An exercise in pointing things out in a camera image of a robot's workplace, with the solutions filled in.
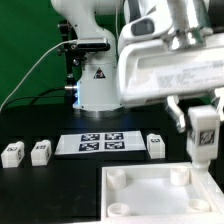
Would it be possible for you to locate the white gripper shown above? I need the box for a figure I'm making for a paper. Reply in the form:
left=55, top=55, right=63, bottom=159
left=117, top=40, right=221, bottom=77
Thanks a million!
left=117, top=21, right=224, bottom=133

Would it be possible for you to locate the white square tabletop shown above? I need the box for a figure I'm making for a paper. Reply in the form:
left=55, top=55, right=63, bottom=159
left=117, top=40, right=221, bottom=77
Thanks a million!
left=101, top=163, right=224, bottom=224

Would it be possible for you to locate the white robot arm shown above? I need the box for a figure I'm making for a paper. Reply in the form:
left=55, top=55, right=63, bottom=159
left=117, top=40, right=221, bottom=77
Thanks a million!
left=50, top=0, right=224, bottom=131

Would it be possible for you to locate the white sheet with tags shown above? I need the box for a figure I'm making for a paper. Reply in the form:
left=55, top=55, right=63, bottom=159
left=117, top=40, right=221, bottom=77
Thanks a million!
left=55, top=131, right=146, bottom=155

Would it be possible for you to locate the black cable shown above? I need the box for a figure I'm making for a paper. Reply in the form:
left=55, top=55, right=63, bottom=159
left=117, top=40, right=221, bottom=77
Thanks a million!
left=0, top=87, right=68, bottom=113

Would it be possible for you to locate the black camera stand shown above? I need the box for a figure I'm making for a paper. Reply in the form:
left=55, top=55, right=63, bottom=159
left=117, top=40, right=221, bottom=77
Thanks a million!
left=57, top=20, right=77, bottom=106

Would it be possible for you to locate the white cable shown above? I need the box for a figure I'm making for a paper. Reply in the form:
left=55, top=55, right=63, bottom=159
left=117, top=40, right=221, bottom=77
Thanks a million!
left=0, top=39, right=77, bottom=113

